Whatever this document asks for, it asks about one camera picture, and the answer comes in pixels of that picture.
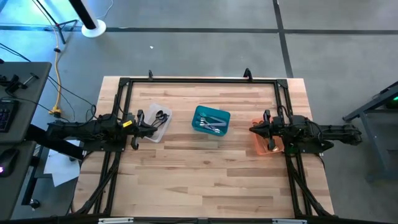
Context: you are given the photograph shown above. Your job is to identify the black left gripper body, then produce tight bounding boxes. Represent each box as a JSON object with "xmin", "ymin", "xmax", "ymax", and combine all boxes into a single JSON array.
[{"xmin": 123, "ymin": 109, "xmax": 145, "ymax": 151}]

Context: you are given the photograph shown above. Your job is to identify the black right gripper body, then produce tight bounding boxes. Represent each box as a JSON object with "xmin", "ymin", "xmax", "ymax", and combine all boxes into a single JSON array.
[{"xmin": 262, "ymin": 109, "xmax": 292, "ymax": 152}]

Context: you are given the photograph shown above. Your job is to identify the clear plastic bin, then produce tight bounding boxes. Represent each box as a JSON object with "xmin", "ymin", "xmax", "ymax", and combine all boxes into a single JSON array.
[{"xmin": 144, "ymin": 103, "xmax": 173, "ymax": 143}]

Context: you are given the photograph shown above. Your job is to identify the orange plastic bin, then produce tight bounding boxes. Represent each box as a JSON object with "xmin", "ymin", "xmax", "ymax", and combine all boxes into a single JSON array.
[{"xmin": 251, "ymin": 117, "xmax": 285, "ymax": 156}]

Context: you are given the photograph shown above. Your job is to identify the black spoon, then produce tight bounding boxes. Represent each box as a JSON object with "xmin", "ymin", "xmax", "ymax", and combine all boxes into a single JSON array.
[
  {"xmin": 151, "ymin": 110, "xmax": 165, "ymax": 127},
  {"xmin": 155, "ymin": 113, "xmax": 170, "ymax": 128}
]

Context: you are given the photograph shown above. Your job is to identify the teal plastic bin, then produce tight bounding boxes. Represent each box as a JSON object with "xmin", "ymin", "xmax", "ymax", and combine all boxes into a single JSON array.
[{"xmin": 191, "ymin": 105, "xmax": 231, "ymax": 137}]

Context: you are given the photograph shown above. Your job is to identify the white paper sheets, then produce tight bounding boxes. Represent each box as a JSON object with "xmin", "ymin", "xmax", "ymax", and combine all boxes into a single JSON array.
[{"xmin": 43, "ymin": 139, "xmax": 82, "ymax": 187}]

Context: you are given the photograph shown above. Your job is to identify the black-legged operator table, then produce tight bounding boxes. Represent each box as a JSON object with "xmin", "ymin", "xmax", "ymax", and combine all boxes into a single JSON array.
[{"xmin": 342, "ymin": 80, "xmax": 398, "ymax": 181}]

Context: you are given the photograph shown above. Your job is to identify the black pole with white base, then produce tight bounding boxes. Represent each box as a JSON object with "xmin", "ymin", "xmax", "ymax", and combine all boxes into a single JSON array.
[{"xmin": 68, "ymin": 0, "xmax": 108, "ymax": 39}]

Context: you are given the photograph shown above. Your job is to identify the grey desk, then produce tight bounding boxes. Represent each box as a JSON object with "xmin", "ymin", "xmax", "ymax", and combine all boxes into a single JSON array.
[{"xmin": 0, "ymin": 61, "xmax": 53, "ymax": 221}]

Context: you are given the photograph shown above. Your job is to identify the black computer mouse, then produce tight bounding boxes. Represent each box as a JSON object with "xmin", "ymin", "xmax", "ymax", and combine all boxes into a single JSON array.
[{"xmin": 0, "ymin": 147, "xmax": 19, "ymax": 178}]

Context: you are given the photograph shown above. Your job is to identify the black keyboard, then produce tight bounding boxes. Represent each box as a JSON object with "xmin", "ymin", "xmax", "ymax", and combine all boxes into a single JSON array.
[{"xmin": 0, "ymin": 99, "xmax": 19, "ymax": 133}]

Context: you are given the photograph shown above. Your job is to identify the black computer with green lights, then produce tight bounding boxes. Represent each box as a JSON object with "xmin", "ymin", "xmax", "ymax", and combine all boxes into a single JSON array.
[{"xmin": 385, "ymin": 93, "xmax": 398, "ymax": 110}]

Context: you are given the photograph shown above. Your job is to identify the black tripod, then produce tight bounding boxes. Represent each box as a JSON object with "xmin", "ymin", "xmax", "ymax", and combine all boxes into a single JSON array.
[{"xmin": 30, "ymin": 0, "xmax": 78, "ymax": 44}]

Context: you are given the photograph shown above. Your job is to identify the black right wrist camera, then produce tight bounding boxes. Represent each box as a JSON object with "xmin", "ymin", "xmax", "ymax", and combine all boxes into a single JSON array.
[{"xmin": 272, "ymin": 116, "xmax": 286, "ymax": 131}]

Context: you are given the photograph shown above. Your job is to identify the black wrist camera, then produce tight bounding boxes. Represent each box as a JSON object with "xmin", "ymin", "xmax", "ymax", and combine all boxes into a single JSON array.
[
  {"xmin": 272, "ymin": 116, "xmax": 286, "ymax": 131},
  {"xmin": 119, "ymin": 114, "xmax": 136, "ymax": 130}
]

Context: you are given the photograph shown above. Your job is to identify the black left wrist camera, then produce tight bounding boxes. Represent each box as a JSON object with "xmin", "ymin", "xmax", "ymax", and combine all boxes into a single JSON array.
[{"xmin": 119, "ymin": 114, "xmax": 136, "ymax": 130}]

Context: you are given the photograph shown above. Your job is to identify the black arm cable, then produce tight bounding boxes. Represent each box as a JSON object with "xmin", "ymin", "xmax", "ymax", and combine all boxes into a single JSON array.
[
  {"xmin": 85, "ymin": 95, "xmax": 126, "ymax": 125},
  {"xmin": 275, "ymin": 105, "xmax": 293, "ymax": 119}
]

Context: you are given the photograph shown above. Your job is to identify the black aluminium rig frame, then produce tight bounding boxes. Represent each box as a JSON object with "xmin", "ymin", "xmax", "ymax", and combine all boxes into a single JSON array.
[{"xmin": 70, "ymin": 76, "xmax": 336, "ymax": 224}]

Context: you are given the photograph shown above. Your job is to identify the silver metal bracket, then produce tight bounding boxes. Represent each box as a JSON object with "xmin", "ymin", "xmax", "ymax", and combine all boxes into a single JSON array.
[
  {"xmin": 272, "ymin": 218, "xmax": 308, "ymax": 224},
  {"xmin": 98, "ymin": 217, "xmax": 135, "ymax": 224}
]

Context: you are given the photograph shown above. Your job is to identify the yellow floor cable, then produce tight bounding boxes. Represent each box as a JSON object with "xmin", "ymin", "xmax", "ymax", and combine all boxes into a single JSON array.
[{"xmin": 49, "ymin": 23, "xmax": 63, "ymax": 118}]

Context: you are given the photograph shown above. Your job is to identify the black T-handle tool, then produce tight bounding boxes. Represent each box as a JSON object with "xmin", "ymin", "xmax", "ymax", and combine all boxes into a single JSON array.
[{"xmin": 22, "ymin": 72, "xmax": 40, "ymax": 86}]

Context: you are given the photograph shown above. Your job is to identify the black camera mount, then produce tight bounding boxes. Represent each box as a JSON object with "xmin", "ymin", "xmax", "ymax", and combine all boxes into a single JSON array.
[{"xmin": 0, "ymin": 73, "xmax": 28, "ymax": 95}]

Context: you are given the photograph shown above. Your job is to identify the black floor cable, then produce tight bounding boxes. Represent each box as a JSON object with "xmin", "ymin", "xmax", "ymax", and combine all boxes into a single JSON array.
[{"xmin": 0, "ymin": 42, "xmax": 97, "ymax": 122}]

